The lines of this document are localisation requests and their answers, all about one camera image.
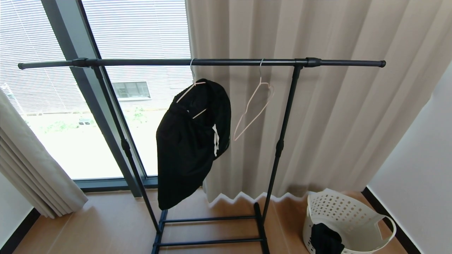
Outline pink clothes hanger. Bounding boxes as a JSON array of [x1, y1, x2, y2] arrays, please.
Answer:
[[233, 59, 275, 141], [176, 58, 208, 119]]

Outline white laundry basket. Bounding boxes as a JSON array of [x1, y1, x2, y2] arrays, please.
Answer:
[[303, 189, 397, 254]]

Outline black shorts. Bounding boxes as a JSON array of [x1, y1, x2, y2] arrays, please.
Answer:
[[156, 78, 232, 211]]

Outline window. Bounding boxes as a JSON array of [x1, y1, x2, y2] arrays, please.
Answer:
[[0, 0, 194, 193]]

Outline black garment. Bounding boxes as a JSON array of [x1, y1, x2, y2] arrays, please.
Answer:
[[310, 223, 345, 254]]

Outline black clothes rack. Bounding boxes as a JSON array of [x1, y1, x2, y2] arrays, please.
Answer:
[[18, 57, 386, 254]]

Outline beige curtain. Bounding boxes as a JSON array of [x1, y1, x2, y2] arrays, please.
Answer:
[[186, 0, 452, 205], [0, 88, 89, 218]]

